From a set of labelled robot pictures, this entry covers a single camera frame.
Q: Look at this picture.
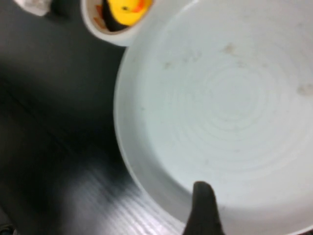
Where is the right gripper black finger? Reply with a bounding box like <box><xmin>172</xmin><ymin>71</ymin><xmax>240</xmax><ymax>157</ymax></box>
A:
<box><xmin>183</xmin><ymin>180</ymin><xmax>227</xmax><ymax>235</ymax></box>

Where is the grey-blue round plate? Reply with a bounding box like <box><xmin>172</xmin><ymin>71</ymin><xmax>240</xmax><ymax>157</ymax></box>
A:
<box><xmin>113</xmin><ymin>0</ymin><xmax>313</xmax><ymax>235</ymax></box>

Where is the small white cube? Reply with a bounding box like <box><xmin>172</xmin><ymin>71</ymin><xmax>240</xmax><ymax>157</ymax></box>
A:
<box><xmin>13</xmin><ymin>0</ymin><xmax>52</xmax><ymax>17</ymax></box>

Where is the yellow rubber duck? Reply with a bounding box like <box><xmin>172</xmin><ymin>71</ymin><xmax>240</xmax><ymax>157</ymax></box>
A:
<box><xmin>105</xmin><ymin>0</ymin><xmax>154</xmax><ymax>26</ymax></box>

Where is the white tape roll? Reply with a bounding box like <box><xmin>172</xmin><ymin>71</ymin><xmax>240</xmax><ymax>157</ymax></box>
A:
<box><xmin>82</xmin><ymin>0</ymin><xmax>157</xmax><ymax>47</ymax></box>

